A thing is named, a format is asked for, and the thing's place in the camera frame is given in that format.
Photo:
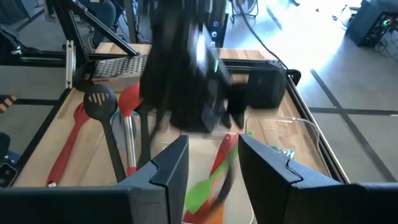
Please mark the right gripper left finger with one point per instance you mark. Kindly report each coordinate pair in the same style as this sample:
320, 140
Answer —
169, 186

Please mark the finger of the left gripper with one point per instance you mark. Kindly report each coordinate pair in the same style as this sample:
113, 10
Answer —
227, 116
240, 118

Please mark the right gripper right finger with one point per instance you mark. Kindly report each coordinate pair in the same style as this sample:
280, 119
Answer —
270, 196

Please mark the green silicone spatula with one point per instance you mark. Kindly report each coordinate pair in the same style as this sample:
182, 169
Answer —
202, 193

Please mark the small red spoon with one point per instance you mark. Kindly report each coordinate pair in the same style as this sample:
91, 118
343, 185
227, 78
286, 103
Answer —
222, 152

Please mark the black solid spoon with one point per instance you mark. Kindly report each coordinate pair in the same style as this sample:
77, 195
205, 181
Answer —
228, 186

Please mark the black slotted spoon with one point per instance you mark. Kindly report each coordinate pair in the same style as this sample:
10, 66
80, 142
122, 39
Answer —
99, 101

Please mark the white rectangular dish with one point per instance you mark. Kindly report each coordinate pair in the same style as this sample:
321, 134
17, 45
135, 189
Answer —
199, 161

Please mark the steel box grater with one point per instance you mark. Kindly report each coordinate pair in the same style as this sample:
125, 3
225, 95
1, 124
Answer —
118, 68

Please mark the black computer tower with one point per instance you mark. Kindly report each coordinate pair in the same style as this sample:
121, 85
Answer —
367, 25
214, 31

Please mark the blue office chair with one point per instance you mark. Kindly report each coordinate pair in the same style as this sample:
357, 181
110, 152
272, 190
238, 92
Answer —
102, 18

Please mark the large red slotted spoon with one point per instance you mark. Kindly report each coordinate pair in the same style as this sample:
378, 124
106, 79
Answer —
65, 149

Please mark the black phone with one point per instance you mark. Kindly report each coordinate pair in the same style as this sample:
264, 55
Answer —
7, 175

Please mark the black frame clamp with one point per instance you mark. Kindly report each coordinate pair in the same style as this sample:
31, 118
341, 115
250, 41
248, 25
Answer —
295, 76

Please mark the silver mounting bracket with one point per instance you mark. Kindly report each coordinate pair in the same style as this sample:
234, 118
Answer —
70, 65

